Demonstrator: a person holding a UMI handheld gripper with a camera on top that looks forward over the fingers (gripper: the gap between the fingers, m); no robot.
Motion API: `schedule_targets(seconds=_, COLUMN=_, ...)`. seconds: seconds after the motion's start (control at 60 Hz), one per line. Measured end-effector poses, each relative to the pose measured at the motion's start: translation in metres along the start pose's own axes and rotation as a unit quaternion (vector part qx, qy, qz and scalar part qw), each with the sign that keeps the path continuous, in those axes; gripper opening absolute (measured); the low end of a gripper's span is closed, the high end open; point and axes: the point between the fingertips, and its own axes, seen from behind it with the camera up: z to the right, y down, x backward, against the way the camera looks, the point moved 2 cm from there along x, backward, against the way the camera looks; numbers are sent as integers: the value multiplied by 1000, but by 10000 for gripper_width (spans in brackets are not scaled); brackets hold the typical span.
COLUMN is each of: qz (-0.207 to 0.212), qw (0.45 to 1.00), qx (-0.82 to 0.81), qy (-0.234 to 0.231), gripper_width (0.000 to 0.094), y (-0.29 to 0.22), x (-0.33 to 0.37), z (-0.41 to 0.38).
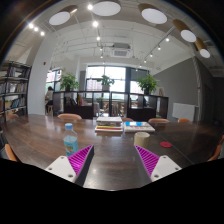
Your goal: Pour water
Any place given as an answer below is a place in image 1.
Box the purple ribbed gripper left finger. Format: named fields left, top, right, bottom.
left=45, top=144, right=95, bottom=187

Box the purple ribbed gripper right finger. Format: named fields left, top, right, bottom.
left=134, top=144, right=183, bottom=183

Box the clear water bottle blue cap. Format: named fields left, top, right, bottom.
left=63, top=123, right=78, bottom=156

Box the cream ceramic cup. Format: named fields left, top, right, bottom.
left=134, top=132, right=150, bottom=148

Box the red round coaster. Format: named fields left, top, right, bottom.
left=160, top=141, right=172, bottom=148

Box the large flat picture book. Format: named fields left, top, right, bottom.
left=124, top=121, right=155, bottom=132

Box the orange chair far right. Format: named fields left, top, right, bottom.
left=148, top=118, right=170, bottom=123

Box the orange chair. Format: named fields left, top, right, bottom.
left=58, top=113, right=82, bottom=120
left=148, top=118, right=170, bottom=123
left=121, top=117, right=134, bottom=122

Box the stack of books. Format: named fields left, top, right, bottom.
left=95, top=117, right=123, bottom=132

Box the orange chair far left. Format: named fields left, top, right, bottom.
left=58, top=113, right=82, bottom=120

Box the orange chair far middle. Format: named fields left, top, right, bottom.
left=121, top=117, right=134, bottom=122

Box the orange chair far corner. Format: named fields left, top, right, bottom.
left=178, top=118, right=190, bottom=123

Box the black low shelf unit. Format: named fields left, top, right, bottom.
left=53, top=91, right=169, bottom=121

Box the white whiteboard panel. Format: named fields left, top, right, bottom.
left=172, top=103, right=195, bottom=121

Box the orange chair right edge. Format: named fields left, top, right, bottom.
left=207, top=135, right=224, bottom=162

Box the orange chair edge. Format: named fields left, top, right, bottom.
left=5, top=144, right=19, bottom=162
left=207, top=135, right=224, bottom=162

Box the seated person in background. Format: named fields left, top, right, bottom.
left=45, top=86, right=54, bottom=113

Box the orange chair left edge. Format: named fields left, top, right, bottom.
left=5, top=144, right=19, bottom=162

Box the right potted green plant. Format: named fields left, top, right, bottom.
left=137, top=74, right=158, bottom=95

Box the potted green plant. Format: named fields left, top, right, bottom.
left=137, top=74, right=158, bottom=95
left=60, top=72, right=79, bottom=91
left=98, top=75, right=115, bottom=91

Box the left potted green plant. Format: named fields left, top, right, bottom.
left=60, top=72, right=79, bottom=91

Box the middle potted green plant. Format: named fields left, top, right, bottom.
left=98, top=75, right=115, bottom=91

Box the dark tall bookshelf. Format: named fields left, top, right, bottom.
left=0, top=61, right=32, bottom=123

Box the ceiling air conditioner unit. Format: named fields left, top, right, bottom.
left=111, top=43, right=131, bottom=58

